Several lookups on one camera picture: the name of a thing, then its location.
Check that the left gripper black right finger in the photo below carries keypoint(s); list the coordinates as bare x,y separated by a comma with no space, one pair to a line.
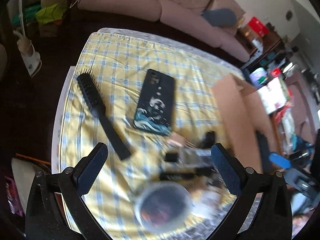
262,207

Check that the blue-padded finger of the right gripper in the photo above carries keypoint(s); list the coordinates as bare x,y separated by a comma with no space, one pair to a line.
279,160

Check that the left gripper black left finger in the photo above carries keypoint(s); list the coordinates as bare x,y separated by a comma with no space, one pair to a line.
44,220

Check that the round dark lidded container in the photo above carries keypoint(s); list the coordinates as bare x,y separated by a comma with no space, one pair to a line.
162,206

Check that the black phone wave case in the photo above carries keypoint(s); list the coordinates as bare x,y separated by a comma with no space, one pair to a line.
154,109

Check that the black hairbrush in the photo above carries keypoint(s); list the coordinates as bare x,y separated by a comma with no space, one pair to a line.
97,108

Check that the brown cardboard box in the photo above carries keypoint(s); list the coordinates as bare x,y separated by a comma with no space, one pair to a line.
242,113

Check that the white tissue pack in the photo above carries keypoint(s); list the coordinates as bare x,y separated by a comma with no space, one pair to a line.
274,95

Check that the small dark printed box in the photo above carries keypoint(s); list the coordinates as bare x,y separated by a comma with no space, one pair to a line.
187,160

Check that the red box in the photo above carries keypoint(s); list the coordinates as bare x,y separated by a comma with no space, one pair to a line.
258,27

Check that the yellow plaid tablecloth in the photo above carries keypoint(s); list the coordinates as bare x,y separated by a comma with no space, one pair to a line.
119,64

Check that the blue-grey cushion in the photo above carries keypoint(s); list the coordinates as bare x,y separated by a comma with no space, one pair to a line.
220,17

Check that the pink-brown sofa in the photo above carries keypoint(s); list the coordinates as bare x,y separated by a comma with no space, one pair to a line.
183,15

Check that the yellow-green bag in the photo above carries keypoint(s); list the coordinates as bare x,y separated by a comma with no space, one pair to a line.
50,14

